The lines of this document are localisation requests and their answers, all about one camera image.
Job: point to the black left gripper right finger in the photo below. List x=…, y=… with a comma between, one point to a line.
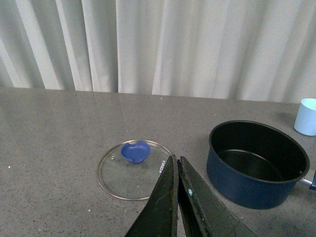
x=203, y=214

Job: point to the white curtain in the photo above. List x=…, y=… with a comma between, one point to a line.
x=262, y=50

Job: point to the light blue cup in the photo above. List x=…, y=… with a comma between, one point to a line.
x=305, y=122

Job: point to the dark blue saucepan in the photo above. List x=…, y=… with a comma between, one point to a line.
x=254, y=165

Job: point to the glass lid with blue knob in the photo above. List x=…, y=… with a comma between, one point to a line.
x=130, y=170

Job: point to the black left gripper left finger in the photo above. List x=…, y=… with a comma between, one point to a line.
x=159, y=216

